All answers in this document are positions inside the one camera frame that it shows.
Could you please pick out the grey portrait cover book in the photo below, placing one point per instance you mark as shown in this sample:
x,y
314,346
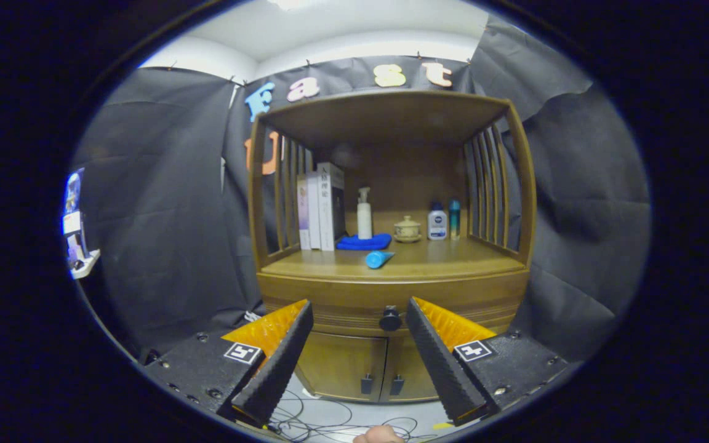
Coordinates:
x,y
336,206

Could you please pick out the wooden cabinet door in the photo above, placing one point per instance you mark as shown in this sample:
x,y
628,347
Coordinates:
x,y
405,363
342,363

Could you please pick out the blue cosmetic tube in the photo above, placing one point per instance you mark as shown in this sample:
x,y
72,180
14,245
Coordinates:
x,y
378,259

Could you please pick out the lidded tea bowl with saucer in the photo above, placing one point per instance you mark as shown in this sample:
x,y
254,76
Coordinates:
x,y
407,231

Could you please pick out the bright display screen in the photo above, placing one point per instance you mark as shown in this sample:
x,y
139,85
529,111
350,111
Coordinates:
x,y
74,221

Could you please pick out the teal slim bottle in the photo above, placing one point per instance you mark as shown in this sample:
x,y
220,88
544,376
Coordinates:
x,y
454,221

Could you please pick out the ceiling light panel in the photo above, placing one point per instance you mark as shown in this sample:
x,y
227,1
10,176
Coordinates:
x,y
296,3

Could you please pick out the blue folded cloth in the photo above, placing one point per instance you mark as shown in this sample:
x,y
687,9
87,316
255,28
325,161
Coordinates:
x,y
364,243

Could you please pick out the pale purple book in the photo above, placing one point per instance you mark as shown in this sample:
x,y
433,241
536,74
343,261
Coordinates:
x,y
303,215

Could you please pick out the white spine book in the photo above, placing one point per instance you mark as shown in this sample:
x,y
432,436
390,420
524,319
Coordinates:
x,y
314,212

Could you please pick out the white lotion bottle blue cap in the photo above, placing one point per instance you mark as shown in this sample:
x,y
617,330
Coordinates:
x,y
437,224

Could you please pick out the wooden cabinet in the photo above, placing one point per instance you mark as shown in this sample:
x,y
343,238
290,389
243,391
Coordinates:
x,y
404,178

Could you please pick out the white pump bottle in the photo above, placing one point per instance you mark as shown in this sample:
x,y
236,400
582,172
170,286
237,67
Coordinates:
x,y
364,221

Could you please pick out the wooden countertop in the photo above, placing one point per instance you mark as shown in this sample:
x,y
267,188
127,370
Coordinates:
x,y
447,258

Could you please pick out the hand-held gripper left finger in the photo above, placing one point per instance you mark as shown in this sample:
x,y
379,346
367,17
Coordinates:
x,y
274,363

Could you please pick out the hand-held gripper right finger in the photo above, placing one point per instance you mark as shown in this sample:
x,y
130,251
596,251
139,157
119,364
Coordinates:
x,y
440,363

